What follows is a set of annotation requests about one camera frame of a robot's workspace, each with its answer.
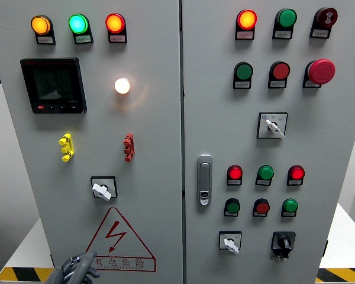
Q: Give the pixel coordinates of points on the pale grey cabinet door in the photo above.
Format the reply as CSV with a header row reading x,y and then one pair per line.
x,y
216,118
154,118

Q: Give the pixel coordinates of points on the dark red buzzer lamp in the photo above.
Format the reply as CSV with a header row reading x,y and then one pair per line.
x,y
327,17

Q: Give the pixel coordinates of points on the large red lit lamp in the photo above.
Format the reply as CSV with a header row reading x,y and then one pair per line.
x,y
247,19
115,23

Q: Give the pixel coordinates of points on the black yellow striped tape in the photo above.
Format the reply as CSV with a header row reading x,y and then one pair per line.
x,y
343,275
23,275

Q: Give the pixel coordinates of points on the small green push button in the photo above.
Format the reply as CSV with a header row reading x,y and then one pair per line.
x,y
232,207

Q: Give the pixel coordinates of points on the large green round lamp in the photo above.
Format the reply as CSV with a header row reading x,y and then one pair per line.
x,y
286,18

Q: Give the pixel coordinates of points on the small label plate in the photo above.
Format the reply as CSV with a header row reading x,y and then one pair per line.
x,y
311,84
259,214
45,40
244,35
230,214
277,84
83,38
234,182
117,38
294,183
242,85
262,183
282,34
319,34
288,214

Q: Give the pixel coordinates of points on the large green push button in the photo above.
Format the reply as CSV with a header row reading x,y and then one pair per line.
x,y
244,71

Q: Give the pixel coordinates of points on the silver door lock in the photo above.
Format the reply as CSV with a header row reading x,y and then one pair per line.
x,y
204,177

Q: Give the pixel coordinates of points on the small red lit lamp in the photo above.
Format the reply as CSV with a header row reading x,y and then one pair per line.
x,y
296,172
235,172

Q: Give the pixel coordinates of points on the green lit round lamp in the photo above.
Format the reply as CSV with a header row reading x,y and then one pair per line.
x,y
78,24

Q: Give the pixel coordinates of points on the small green round lamp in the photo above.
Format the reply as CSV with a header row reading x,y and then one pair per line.
x,y
290,205
266,172

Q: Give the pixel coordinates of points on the small red push button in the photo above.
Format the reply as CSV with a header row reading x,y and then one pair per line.
x,y
262,207

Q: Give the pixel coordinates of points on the yellow lit round lamp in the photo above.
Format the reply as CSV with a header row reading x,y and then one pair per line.
x,y
40,25

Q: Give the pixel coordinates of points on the white round lamp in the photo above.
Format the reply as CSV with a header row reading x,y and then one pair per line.
x,y
122,85

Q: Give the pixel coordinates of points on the black display meter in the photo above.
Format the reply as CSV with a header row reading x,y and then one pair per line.
x,y
53,85

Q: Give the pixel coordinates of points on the large red stop button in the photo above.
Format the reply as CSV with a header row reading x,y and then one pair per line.
x,y
322,71

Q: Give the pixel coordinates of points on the red warning triangle sticker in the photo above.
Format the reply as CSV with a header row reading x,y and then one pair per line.
x,y
115,233

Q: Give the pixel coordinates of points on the large red push button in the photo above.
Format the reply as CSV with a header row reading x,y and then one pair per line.
x,y
280,71

